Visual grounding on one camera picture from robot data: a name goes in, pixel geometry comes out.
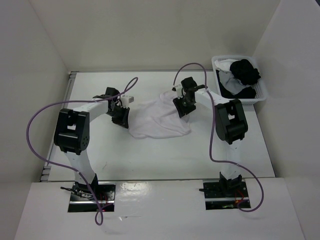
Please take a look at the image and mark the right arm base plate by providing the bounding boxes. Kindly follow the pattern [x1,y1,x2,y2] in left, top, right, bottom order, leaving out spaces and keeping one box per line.
[199,180,251,211]

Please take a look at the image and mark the white garment in basket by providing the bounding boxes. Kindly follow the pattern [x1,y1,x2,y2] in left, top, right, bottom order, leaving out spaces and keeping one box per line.
[214,58,237,73]

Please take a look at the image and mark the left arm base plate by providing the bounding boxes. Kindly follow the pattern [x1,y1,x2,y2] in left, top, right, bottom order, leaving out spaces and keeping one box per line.
[67,182,116,213]

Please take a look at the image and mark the white tank top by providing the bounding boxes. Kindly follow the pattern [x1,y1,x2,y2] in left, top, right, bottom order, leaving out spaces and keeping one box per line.
[128,90,191,139]

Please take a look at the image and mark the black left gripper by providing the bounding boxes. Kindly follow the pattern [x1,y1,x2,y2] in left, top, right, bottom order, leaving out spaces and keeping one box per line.
[106,104,130,129]

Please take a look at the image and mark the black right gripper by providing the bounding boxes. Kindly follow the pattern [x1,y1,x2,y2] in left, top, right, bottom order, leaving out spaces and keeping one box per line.
[172,93,196,118]

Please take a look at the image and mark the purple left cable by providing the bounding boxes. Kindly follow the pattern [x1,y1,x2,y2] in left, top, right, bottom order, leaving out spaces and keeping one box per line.
[26,76,139,226]

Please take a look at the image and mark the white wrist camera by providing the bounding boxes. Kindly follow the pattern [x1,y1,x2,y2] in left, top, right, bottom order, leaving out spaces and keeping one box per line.
[172,84,185,98]
[120,95,135,108]

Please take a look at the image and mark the purple cable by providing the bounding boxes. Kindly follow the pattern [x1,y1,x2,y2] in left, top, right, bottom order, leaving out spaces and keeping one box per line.
[172,62,264,213]
[26,76,139,226]

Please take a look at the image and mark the black garment in basket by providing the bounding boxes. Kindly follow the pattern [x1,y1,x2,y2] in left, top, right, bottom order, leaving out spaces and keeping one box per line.
[216,59,261,99]

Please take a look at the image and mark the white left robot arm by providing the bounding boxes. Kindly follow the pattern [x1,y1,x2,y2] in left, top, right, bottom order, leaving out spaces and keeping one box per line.
[54,87,134,200]

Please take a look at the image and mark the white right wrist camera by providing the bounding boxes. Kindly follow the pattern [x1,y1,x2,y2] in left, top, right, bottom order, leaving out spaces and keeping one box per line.
[172,84,185,98]

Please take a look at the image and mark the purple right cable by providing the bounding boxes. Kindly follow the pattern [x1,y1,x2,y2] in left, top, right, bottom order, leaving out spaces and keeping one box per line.
[172,62,264,213]

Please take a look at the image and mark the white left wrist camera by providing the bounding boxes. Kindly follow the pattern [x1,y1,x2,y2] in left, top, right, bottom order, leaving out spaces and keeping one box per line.
[120,95,135,108]

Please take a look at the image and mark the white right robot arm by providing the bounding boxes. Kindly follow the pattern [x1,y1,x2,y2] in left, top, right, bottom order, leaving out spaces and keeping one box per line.
[172,77,248,197]

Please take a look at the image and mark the white plastic laundry basket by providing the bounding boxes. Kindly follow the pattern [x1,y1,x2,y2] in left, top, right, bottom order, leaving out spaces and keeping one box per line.
[211,55,267,105]

